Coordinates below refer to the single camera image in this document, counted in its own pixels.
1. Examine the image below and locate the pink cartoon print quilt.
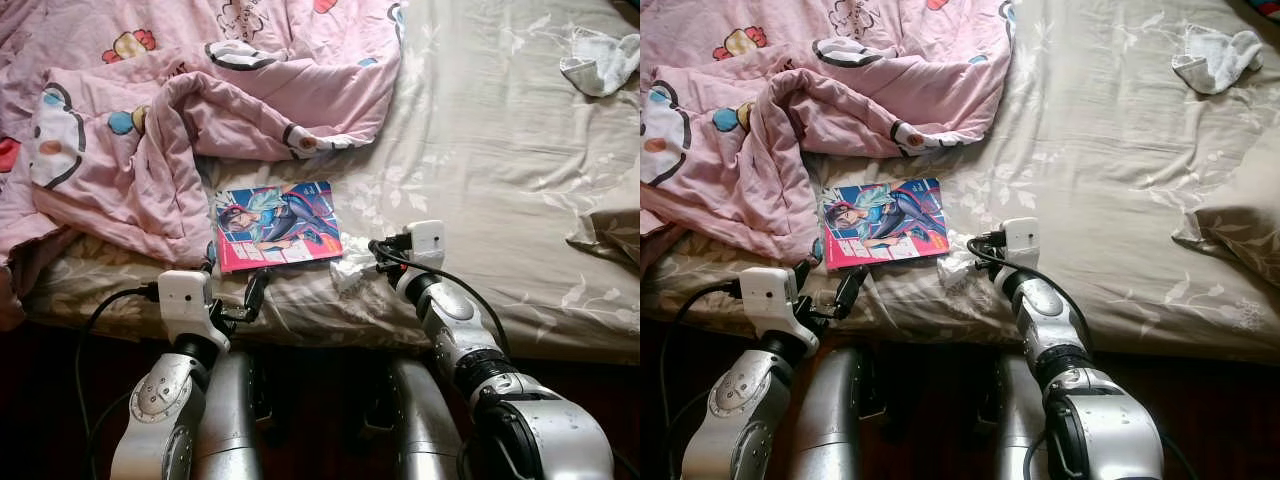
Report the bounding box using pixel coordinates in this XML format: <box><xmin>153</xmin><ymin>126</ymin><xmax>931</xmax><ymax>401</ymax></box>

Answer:
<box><xmin>0</xmin><ymin>0</ymin><xmax>406</xmax><ymax>331</ymax></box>
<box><xmin>640</xmin><ymin>0</ymin><xmax>1017</xmax><ymax>269</ymax></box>

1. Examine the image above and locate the white crumpled cloth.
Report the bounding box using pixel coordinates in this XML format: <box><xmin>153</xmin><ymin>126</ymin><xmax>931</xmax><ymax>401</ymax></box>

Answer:
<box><xmin>560</xmin><ymin>28</ymin><xmax>641</xmax><ymax>98</ymax></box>
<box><xmin>1172</xmin><ymin>25</ymin><xmax>1263</xmax><ymax>96</ymax></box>

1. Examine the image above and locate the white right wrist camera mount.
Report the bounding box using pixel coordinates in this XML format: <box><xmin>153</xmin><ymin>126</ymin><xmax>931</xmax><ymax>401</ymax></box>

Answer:
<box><xmin>405</xmin><ymin>220</ymin><xmax>446</xmax><ymax>271</ymax></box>
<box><xmin>1003</xmin><ymin>217</ymin><xmax>1041</xmax><ymax>271</ymax></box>

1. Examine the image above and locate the large beige pillow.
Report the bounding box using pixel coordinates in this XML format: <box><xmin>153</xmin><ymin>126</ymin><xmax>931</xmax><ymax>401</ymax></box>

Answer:
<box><xmin>1172</xmin><ymin>128</ymin><xmax>1280</xmax><ymax>291</ymax></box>
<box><xmin>566</xmin><ymin>205</ymin><xmax>641</xmax><ymax>266</ymax></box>

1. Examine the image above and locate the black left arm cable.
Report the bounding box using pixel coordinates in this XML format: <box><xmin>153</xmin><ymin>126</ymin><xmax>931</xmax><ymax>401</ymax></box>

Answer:
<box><xmin>75</xmin><ymin>285</ymin><xmax>161</xmax><ymax>480</ymax></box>
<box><xmin>658</xmin><ymin>282</ymin><xmax>743</xmax><ymax>480</ymax></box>

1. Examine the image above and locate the bed with beige floral sheet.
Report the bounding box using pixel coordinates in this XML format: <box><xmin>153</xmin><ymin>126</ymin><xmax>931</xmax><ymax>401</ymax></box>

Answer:
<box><xmin>20</xmin><ymin>0</ymin><xmax>641</xmax><ymax>366</ymax></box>
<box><xmin>640</xmin><ymin>0</ymin><xmax>1280</xmax><ymax>366</ymax></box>

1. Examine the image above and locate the colourful comic book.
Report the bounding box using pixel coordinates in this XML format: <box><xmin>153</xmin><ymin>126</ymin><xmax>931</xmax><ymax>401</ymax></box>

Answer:
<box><xmin>820</xmin><ymin>178</ymin><xmax>951</xmax><ymax>271</ymax></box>
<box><xmin>213</xmin><ymin>181</ymin><xmax>344</xmax><ymax>274</ymax></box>

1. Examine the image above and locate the silver robot left leg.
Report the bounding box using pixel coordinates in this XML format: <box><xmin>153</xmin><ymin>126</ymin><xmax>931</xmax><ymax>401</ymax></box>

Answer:
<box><xmin>195</xmin><ymin>350</ymin><xmax>266</xmax><ymax>480</ymax></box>
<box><xmin>790</xmin><ymin>348</ymin><xmax>866</xmax><ymax>480</ymax></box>

